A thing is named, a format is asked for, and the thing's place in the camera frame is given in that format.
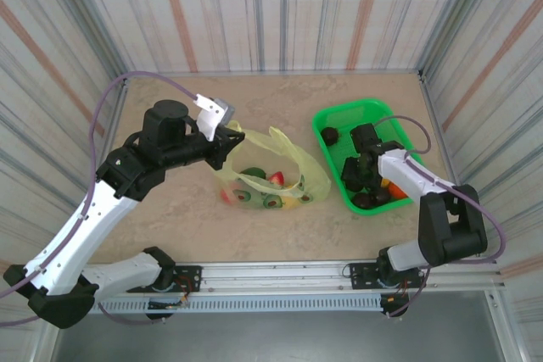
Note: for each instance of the yellow avocado-print plastic bag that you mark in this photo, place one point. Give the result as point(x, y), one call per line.
point(314, 179)

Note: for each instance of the green plastic basket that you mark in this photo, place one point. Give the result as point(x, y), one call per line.
point(352, 114)

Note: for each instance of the large green fake avocado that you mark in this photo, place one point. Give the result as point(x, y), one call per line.
point(253, 172)

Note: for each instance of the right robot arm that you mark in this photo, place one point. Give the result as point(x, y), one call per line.
point(399, 167)

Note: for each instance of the pink red fake lychee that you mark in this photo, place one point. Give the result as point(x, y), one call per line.
point(225, 196)

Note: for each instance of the dark purple fake fruit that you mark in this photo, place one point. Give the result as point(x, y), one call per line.
point(364, 201)
point(382, 196)
point(331, 134)

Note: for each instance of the red-orange fake tangerine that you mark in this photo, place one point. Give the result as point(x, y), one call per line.
point(399, 191)

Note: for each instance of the black round underside mount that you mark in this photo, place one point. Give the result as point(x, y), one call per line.
point(394, 307)
point(160, 316)

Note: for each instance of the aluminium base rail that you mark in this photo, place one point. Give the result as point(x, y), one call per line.
point(275, 273)

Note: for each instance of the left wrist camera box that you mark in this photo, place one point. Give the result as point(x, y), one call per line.
point(212, 118)

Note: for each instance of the red fake strawberry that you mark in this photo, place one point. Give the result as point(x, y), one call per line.
point(276, 178)

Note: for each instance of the long yellow fake mango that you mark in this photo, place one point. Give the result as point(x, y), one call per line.
point(290, 204)

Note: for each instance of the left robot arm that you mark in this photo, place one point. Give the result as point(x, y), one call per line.
point(72, 235)

